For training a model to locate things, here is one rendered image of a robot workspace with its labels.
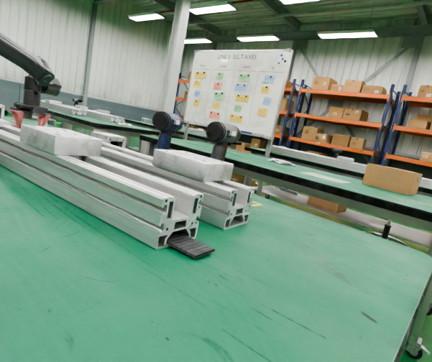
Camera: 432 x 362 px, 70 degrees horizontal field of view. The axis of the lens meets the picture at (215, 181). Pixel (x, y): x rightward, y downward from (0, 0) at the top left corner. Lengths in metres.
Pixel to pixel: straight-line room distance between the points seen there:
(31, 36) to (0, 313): 12.59
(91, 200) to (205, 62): 3.94
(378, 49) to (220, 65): 8.07
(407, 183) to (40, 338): 2.22
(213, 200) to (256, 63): 3.35
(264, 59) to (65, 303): 3.67
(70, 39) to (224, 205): 12.86
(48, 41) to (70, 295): 12.78
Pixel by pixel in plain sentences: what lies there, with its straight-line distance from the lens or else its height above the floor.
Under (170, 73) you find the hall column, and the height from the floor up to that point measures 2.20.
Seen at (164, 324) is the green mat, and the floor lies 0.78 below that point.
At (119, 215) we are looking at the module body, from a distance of 0.55.
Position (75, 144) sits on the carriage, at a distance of 0.74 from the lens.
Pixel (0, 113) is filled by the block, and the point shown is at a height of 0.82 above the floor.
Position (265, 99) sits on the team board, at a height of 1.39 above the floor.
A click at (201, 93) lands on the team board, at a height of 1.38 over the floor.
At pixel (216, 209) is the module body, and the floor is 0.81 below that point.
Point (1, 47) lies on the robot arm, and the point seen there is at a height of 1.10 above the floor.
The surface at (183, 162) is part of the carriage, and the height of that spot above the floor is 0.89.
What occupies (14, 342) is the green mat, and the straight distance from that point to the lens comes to 0.33.
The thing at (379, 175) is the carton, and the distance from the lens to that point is 2.39.
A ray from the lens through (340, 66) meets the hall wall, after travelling 11.91.
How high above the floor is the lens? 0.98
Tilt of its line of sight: 10 degrees down
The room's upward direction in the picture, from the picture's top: 11 degrees clockwise
